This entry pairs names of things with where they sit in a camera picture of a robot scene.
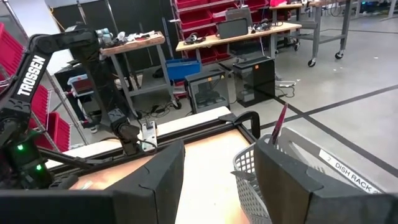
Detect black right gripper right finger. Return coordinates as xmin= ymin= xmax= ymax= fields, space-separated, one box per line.
xmin=254 ymin=138 xmax=398 ymax=224

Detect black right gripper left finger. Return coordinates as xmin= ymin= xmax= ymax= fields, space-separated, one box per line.
xmin=0 ymin=139 xmax=187 ymax=224

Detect patterned-handle steel knife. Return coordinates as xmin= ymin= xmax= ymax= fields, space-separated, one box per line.
xmin=269 ymin=102 xmax=289 ymax=146

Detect grey plastic cutlery basket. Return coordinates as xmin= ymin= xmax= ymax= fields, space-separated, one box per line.
xmin=231 ymin=126 xmax=386 ymax=224

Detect white and red box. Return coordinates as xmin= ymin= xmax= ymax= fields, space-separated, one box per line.
xmin=67 ymin=73 xmax=95 ymax=98

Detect glass-panel computer case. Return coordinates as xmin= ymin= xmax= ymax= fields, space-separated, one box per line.
xmin=185 ymin=68 xmax=231 ymax=114

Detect black computer case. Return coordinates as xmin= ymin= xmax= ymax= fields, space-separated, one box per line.
xmin=232 ymin=56 xmax=277 ymax=108

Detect blue plastic bin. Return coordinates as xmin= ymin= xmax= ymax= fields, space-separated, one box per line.
xmin=165 ymin=58 xmax=202 ymax=82

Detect small wooden workbench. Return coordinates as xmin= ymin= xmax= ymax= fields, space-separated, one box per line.
xmin=99 ymin=30 xmax=183 ymax=121

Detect long wooden workbench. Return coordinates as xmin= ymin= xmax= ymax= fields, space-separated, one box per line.
xmin=175 ymin=21 xmax=303 ymax=68

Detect grey metal cart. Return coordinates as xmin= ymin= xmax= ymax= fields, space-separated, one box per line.
xmin=306 ymin=0 xmax=355 ymax=68

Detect dark flat screen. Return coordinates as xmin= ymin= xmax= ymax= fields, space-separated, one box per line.
xmin=216 ymin=17 xmax=249 ymax=40

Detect red bin shelving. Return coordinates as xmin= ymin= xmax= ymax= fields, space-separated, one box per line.
xmin=170 ymin=0 xmax=280 ymax=65

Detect red wire-rack bins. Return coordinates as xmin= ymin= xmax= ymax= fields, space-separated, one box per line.
xmin=0 ymin=21 xmax=73 ymax=153

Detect black aluminium table frame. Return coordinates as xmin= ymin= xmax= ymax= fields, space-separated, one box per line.
xmin=39 ymin=110 xmax=262 ymax=175

